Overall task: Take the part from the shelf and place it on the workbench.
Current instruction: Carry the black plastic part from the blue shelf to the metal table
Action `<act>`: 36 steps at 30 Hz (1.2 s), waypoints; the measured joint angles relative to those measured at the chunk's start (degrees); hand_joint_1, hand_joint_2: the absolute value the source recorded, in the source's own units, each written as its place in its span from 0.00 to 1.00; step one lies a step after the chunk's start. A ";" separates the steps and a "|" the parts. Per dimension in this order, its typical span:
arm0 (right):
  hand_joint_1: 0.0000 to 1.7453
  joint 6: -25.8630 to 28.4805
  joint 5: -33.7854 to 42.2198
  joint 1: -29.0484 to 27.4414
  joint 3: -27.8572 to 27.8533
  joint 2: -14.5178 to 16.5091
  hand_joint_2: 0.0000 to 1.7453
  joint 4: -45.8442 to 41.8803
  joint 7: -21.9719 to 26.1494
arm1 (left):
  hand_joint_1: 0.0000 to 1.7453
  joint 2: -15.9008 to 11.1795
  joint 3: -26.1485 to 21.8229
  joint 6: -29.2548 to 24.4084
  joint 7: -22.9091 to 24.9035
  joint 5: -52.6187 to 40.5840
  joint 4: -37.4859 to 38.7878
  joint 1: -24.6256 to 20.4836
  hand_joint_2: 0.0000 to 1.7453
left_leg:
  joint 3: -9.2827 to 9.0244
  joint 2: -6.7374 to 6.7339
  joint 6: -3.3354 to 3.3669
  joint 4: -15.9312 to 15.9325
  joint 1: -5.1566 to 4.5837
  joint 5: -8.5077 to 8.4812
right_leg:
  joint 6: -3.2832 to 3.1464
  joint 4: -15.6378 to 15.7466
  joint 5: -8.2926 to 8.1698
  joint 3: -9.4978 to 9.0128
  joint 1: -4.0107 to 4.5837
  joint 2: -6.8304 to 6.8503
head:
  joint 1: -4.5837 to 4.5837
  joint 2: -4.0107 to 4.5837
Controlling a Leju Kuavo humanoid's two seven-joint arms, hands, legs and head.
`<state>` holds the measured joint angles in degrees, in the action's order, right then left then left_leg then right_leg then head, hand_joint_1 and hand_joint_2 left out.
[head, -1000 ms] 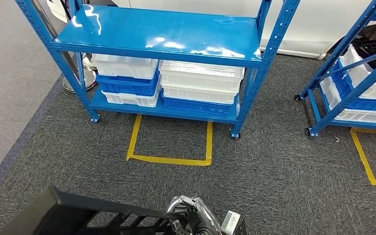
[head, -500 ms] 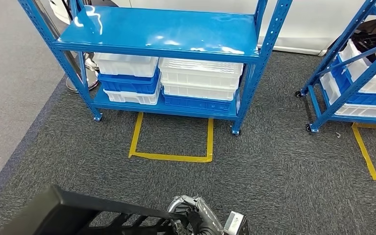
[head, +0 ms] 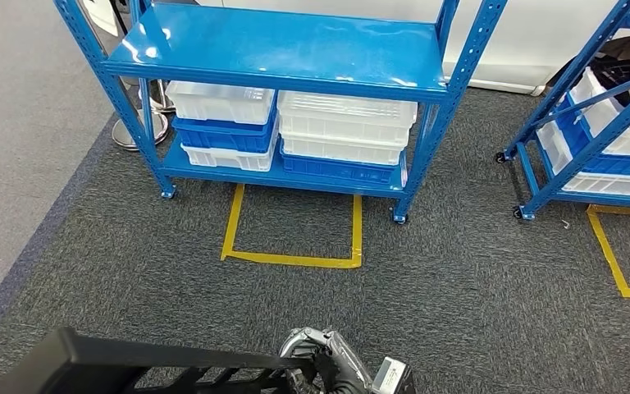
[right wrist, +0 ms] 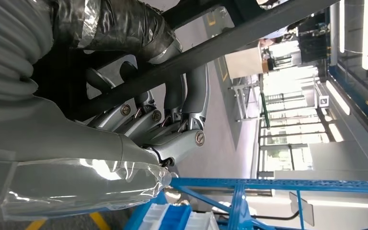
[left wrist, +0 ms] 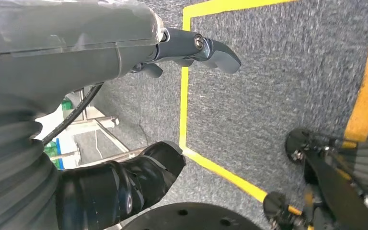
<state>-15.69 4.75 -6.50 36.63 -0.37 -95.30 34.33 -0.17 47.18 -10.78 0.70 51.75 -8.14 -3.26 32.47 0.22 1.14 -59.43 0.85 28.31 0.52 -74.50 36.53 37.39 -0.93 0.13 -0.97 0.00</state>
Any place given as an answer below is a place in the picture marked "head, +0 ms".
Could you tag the yellow floor tape outline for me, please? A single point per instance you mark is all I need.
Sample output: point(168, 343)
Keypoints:
point(610, 255)
point(293, 260)

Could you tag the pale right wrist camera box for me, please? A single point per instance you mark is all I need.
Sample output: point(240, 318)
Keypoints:
point(391, 378)

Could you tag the blue steel shelf rack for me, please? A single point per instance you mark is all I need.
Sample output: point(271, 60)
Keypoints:
point(565, 82)
point(293, 43)

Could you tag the black plastic panel part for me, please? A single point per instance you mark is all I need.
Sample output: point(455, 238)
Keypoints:
point(130, 352)

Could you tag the white car with red stripe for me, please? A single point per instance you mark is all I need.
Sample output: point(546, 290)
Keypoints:
point(538, 43)

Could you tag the chrome stanchion post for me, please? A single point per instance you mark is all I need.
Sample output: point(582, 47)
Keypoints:
point(158, 130)
point(164, 104)

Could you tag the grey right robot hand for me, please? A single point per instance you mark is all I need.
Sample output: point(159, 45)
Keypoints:
point(342, 364)

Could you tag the small white floor scrap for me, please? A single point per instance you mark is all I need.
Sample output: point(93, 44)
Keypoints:
point(565, 224)

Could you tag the black plastic moulded part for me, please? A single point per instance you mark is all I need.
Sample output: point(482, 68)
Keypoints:
point(614, 71)

